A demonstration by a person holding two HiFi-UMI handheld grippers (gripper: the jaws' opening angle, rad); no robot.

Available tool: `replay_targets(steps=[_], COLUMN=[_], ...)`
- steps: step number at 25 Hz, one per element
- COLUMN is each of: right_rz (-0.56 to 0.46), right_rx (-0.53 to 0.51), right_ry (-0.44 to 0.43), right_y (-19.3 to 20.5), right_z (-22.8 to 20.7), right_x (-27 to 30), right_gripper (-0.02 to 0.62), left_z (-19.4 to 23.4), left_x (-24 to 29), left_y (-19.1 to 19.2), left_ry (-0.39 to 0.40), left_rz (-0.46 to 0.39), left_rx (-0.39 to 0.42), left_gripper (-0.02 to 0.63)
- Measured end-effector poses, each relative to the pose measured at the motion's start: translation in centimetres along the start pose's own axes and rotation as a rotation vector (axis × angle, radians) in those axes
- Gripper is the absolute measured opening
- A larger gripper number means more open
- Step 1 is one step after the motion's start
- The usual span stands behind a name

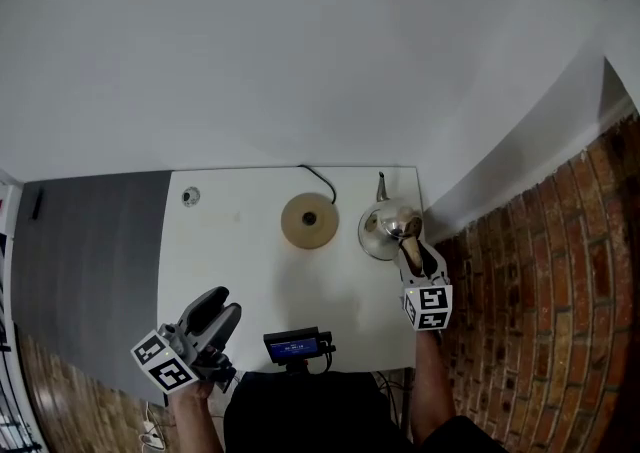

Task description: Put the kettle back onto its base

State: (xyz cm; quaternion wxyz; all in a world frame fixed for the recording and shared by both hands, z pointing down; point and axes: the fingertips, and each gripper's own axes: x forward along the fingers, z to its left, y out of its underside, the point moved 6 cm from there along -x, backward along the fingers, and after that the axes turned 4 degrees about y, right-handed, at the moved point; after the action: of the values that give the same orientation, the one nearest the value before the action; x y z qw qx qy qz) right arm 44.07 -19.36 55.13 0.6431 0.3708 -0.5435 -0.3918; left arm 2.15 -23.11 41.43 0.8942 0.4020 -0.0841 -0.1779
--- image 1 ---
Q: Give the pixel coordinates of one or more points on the small black monitor screen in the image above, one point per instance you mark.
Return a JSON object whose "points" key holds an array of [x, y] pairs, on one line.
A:
{"points": [[294, 347]]}

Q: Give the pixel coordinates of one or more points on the person's left forearm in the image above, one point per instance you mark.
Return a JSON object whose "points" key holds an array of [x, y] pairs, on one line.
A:
{"points": [[192, 416]]}

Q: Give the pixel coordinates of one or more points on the beige round kettle base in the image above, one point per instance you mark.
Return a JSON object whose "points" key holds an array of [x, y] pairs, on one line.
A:
{"points": [[310, 221]]}

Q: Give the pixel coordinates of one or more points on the white power strip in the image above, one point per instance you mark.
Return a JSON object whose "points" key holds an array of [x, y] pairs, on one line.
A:
{"points": [[151, 436]]}

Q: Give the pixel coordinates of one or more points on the white shelf unit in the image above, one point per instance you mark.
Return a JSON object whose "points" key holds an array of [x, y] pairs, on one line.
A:
{"points": [[5, 261]]}

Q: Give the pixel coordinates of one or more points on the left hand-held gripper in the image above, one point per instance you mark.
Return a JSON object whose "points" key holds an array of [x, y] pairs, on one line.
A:
{"points": [[165, 363]]}

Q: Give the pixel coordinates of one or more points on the person's black clothing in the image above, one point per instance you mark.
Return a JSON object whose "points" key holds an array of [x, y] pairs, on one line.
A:
{"points": [[310, 416]]}

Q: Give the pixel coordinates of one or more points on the small black stick-shaped object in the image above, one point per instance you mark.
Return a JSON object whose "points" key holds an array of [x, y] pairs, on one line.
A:
{"points": [[36, 204]]}

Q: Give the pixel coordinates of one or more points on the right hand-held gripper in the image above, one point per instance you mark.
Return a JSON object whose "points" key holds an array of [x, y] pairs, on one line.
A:
{"points": [[428, 306]]}

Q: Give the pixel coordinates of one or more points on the person's right forearm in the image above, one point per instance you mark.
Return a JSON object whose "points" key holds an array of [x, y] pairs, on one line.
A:
{"points": [[430, 381]]}

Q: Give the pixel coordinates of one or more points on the grey panel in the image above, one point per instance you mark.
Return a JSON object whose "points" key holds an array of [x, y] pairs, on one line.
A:
{"points": [[90, 271]]}

